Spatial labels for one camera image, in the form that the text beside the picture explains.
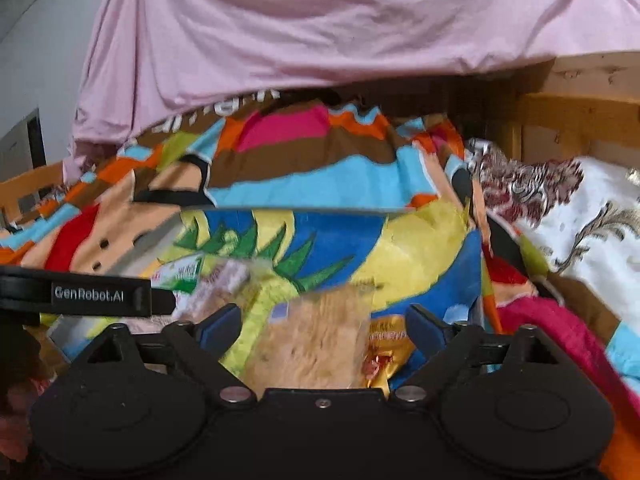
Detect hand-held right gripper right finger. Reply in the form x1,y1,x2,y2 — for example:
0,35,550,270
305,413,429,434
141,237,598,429
390,304,571,403

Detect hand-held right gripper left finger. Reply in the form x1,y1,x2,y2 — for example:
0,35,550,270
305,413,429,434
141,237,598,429
75,302,256,406

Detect gold foil snack packet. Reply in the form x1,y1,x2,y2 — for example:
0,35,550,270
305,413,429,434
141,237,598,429
362,315,417,396

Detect clear brown snack packet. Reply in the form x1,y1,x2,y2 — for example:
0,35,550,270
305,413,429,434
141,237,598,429
172,260,252,322

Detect white green snack packet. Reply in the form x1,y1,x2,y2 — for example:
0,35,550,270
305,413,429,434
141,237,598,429
150,255,212,294

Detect crispy noodle snack packet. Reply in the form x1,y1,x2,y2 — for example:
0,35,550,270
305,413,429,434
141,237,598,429
242,282,374,391

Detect dinosaur print tray box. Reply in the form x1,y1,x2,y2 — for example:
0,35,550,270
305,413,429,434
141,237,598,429
40,190,506,396

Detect printed monkey blanket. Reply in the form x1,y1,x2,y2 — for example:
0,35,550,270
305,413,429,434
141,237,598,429
0,87,640,480

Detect white maroon floral quilt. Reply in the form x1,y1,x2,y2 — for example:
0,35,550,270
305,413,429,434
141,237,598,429
465,137,640,321

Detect pink bed sheet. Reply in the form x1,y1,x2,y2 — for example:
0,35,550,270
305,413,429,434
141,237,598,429
70,0,640,161

